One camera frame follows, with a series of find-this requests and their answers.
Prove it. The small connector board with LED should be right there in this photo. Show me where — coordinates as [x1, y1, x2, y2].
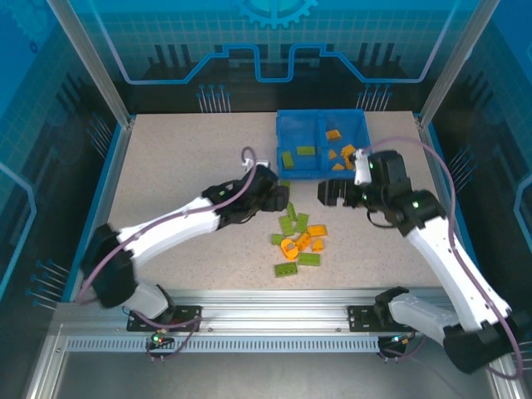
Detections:
[379, 332, 417, 355]
[145, 328, 174, 351]

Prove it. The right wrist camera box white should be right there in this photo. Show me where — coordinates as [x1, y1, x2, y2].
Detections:
[352, 149, 373, 187]

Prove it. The aluminium mounting rail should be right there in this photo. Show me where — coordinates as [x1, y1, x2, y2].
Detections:
[53, 289, 500, 334]

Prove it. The aluminium table side rail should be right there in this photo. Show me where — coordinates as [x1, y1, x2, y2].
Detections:
[92, 119, 135, 234]
[416, 119, 469, 250]

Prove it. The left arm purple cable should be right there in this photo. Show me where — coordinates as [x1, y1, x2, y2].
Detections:
[76, 145, 257, 363]

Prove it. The orange round lego piece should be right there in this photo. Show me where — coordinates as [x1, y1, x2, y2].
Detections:
[279, 237, 300, 262]

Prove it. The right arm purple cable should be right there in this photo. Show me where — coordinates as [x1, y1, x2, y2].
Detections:
[360, 136, 525, 382]

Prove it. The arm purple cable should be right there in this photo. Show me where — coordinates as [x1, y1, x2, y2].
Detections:
[360, 136, 525, 382]
[76, 145, 257, 363]

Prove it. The blue two-compartment plastic bin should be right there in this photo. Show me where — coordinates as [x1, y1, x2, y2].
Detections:
[275, 108, 373, 183]

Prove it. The aluminium frame post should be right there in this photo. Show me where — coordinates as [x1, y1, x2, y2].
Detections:
[46, 0, 136, 128]
[416, 0, 502, 126]

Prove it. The slotted grey cable duct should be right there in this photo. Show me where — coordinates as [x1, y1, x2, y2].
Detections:
[65, 337, 382, 354]

